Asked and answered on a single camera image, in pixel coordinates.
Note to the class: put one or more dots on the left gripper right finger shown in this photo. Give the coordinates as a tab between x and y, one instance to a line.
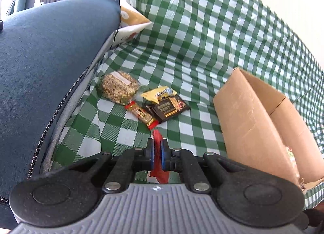
165	155

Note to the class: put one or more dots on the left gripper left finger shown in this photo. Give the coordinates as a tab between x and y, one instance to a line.
151	152

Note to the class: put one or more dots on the red square snack packet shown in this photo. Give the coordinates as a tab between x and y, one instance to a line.
157	172

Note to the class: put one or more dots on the red gold candy bar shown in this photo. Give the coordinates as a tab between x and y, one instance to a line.
142	115

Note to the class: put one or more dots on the puffed grain snack bag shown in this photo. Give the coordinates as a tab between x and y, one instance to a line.
119	87

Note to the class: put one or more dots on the black chocolate snack packet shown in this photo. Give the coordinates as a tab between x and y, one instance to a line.
167	108

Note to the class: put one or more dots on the yellow snack packet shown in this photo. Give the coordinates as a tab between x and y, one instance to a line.
158	94

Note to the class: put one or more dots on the green white checkered cloth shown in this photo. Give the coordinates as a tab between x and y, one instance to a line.
193	46

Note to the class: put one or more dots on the brown cardboard box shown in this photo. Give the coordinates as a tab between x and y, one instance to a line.
262	129

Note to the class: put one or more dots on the white patterned cushion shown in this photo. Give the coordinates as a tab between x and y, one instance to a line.
132	22

